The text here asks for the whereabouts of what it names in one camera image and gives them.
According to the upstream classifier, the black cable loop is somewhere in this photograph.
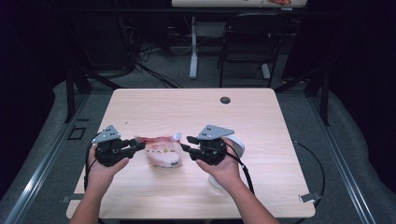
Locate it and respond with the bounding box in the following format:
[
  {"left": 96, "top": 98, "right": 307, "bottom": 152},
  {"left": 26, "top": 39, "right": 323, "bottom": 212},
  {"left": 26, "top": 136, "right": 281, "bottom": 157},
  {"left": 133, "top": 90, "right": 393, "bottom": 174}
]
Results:
[{"left": 291, "top": 139, "right": 327, "bottom": 224}]

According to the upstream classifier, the bundle of black floor cables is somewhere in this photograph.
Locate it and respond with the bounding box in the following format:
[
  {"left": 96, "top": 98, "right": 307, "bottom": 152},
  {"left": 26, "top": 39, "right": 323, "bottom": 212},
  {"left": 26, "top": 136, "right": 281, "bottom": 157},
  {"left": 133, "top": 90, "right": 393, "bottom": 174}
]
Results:
[{"left": 116, "top": 15, "right": 185, "bottom": 90}]

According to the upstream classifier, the black folding chair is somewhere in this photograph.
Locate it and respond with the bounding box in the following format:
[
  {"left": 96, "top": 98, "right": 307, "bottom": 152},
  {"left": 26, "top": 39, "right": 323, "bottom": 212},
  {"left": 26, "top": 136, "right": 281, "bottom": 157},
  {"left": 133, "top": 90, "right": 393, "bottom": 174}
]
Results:
[{"left": 218, "top": 12, "right": 295, "bottom": 89}]

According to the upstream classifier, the silver metal bracket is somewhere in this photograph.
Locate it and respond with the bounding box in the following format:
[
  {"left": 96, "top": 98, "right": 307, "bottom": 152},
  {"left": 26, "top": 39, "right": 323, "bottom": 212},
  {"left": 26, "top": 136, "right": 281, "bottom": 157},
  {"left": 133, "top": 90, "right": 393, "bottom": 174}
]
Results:
[
  {"left": 60, "top": 194, "right": 86, "bottom": 204},
  {"left": 298, "top": 191, "right": 323, "bottom": 204}
]

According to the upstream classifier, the left hand-held gripper black cable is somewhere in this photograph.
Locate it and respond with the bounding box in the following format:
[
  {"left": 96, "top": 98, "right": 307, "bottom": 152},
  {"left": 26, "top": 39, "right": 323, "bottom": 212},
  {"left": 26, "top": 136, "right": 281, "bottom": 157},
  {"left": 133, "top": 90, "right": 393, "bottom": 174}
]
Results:
[{"left": 82, "top": 141, "right": 95, "bottom": 194}]

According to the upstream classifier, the aluminium floor rail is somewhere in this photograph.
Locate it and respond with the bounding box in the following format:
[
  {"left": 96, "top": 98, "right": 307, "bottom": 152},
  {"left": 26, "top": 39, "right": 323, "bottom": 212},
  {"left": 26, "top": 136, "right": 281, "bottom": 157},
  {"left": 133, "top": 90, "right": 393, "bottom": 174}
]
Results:
[
  {"left": 3, "top": 92, "right": 92, "bottom": 224},
  {"left": 306, "top": 92, "right": 378, "bottom": 224}
]

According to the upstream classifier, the person's right hand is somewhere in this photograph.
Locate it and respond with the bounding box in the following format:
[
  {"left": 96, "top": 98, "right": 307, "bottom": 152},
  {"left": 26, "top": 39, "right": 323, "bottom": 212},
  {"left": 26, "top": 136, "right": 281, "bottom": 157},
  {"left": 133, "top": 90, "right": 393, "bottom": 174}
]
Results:
[{"left": 195, "top": 138, "right": 246, "bottom": 191}]

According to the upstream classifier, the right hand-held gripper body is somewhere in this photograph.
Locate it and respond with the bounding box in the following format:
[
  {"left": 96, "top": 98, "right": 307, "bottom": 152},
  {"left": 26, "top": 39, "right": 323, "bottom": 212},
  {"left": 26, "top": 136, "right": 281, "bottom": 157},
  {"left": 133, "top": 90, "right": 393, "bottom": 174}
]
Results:
[{"left": 196, "top": 124, "right": 235, "bottom": 166}]

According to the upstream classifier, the black metal stand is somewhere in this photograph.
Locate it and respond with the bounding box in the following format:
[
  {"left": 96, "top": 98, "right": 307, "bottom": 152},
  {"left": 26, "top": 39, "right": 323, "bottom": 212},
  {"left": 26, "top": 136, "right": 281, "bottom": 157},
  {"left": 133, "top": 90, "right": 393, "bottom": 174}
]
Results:
[
  {"left": 64, "top": 66, "right": 123, "bottom": 124},
  {"left": 274, "top": 66, "right": 331, "bottom": 127}
]

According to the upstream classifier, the white jar lid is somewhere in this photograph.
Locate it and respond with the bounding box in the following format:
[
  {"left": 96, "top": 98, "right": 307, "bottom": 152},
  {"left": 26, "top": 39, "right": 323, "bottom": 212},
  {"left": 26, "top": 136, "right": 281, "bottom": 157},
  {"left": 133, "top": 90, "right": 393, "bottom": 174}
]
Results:
[{"left": 224, "top": 133, "right": 247, "bottom": 160}]

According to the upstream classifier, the hand-held gripper black cable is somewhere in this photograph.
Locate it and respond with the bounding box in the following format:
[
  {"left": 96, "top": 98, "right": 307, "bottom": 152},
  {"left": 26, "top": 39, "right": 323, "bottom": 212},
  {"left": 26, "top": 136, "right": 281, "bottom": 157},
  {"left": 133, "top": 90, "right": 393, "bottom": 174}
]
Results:
[
  {"left": 224, "top": 150, "right": 256, "bottom": 196},
  {"left": 82, "top": 141, "right": 95, "bottom": 194}
]

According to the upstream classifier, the black floor socket frame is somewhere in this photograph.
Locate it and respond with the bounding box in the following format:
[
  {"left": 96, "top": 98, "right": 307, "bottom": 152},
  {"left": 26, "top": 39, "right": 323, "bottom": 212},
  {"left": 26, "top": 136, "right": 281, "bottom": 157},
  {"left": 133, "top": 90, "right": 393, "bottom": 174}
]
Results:
[{"left": 66, "top": 124, "right": 88, "bottom": 142}]

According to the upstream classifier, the person's left hand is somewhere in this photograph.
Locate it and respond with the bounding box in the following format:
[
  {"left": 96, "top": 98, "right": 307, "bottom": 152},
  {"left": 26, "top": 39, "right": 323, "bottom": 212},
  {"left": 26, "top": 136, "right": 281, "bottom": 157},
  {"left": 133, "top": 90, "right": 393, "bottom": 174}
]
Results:
[{"left": 87, "top": 145, "right": 131, "bottom": 189}]

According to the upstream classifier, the wooden desk with white legs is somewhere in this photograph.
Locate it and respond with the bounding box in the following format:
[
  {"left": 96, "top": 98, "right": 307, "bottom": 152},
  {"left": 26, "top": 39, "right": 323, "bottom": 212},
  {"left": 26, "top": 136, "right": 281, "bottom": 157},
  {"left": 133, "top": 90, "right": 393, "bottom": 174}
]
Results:
[{"left": 171, "top": 0, "right": 308, "bottom": 80}]

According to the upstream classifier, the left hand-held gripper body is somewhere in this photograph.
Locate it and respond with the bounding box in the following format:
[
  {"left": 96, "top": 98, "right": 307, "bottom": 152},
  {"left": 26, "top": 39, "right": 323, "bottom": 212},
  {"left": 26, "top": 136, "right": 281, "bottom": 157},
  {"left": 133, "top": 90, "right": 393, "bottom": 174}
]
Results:
[{"left": 91, "top": 124, "right": 132, "bottom": 168}]

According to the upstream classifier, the right hand-held gripper black cable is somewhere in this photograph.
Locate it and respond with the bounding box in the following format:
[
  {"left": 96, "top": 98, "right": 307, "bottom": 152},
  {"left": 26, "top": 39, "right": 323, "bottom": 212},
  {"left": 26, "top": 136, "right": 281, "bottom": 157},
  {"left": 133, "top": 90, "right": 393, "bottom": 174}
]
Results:
[{"left": 224, "top": 150, "right": 256, "bottom": 196}]

